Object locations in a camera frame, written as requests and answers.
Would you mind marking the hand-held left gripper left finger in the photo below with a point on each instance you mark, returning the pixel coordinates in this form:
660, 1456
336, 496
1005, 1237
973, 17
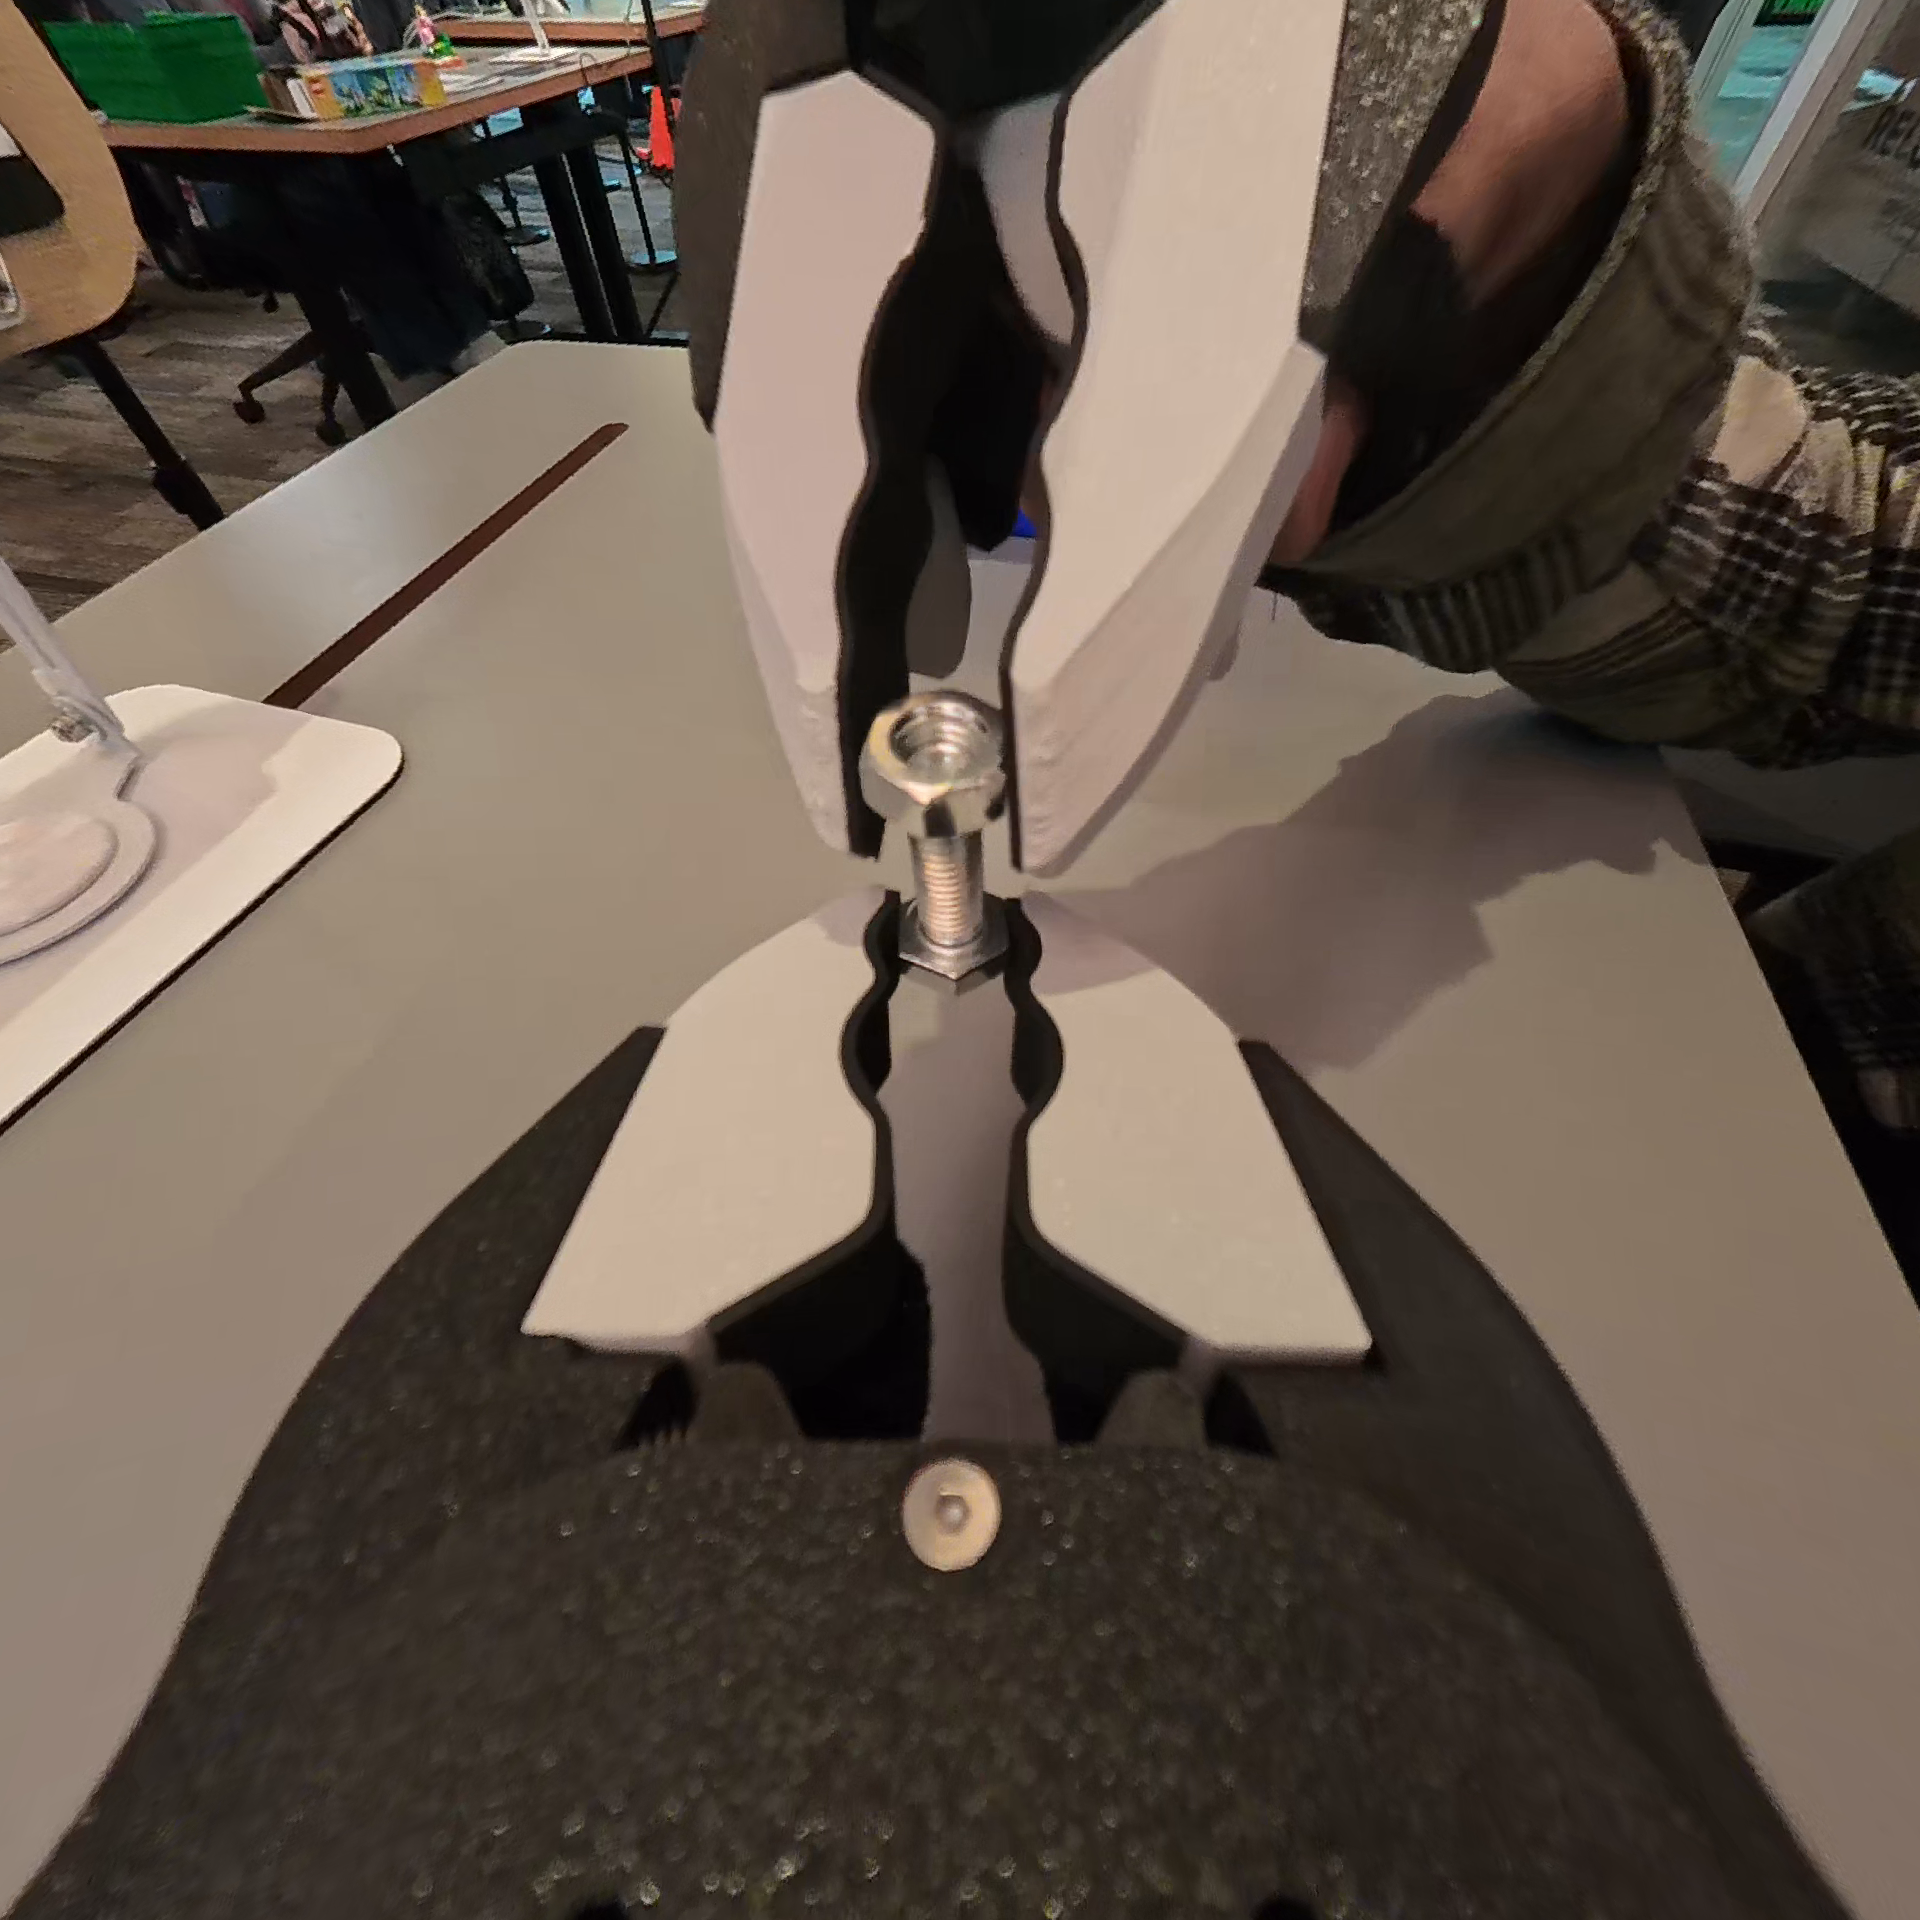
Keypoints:
720, 1170

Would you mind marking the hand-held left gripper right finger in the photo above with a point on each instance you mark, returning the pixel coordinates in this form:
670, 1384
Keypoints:
1184, 1184

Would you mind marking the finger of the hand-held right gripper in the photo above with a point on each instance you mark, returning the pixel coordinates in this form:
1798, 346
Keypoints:
796, 375
1184, 375

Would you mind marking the silver hex bolt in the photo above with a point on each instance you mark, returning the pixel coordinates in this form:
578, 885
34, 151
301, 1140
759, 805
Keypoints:
946, 901

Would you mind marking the silver hex nut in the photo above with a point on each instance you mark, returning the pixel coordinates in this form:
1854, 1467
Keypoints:
901, 795

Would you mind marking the person's right hand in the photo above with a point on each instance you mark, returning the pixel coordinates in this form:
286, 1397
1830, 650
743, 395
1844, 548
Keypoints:
1547, 148

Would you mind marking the orange traffic cone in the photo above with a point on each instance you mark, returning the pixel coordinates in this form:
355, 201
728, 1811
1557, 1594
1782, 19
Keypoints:
662, 136

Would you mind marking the long wooden desk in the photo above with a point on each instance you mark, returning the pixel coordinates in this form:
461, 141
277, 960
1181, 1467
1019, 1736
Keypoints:
375, 132

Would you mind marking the colourful toy box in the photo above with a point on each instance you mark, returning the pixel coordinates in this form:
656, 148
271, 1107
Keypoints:
368, 84

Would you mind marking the white tablet stand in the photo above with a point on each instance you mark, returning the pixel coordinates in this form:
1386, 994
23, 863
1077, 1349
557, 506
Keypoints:
255, 810

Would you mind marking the person's plaid shirt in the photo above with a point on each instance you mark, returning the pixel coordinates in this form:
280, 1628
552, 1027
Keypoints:
1862, 975

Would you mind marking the green plastic bin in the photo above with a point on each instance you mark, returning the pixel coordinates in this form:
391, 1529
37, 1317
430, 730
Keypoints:
150, 66

